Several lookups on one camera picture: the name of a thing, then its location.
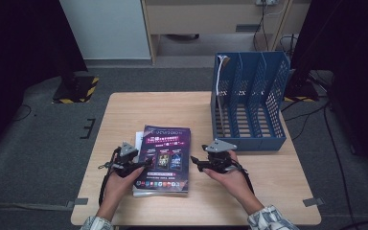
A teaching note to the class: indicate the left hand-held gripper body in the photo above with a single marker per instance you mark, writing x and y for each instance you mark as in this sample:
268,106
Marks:
124,164

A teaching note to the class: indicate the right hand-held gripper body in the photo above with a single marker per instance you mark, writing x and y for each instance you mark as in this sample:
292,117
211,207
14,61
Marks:
220,161

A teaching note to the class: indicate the white magazine with picture grid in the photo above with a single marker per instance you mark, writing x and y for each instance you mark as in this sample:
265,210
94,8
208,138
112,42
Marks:
139,140

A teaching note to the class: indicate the purple magazine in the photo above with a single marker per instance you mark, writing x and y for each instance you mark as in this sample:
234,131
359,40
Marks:
167,147

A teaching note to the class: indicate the blue plastic file rack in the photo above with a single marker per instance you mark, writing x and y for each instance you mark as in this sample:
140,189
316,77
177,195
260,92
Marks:
252,143

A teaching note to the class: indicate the black magazine with red print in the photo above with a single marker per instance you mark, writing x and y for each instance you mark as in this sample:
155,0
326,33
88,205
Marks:
218,80

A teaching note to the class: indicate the person's left hand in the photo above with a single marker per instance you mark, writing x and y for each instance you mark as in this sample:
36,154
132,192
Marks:
116,191

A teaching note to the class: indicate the person's right hand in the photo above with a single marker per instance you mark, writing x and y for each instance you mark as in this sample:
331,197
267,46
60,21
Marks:
236,185

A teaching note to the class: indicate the grey tape strip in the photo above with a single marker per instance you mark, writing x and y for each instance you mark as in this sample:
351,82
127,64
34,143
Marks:
76,202
313,202

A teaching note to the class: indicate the black striped stand base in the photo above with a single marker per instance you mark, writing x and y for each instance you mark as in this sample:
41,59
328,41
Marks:
300,89
76,91

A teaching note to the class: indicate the white partition panel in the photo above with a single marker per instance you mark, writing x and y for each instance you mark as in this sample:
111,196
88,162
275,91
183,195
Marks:
108,28

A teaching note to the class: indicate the beige wooden desk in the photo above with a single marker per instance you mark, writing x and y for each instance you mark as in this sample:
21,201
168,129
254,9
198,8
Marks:
204,16

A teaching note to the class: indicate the black curtain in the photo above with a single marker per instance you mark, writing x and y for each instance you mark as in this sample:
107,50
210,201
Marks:
348,48
12,48

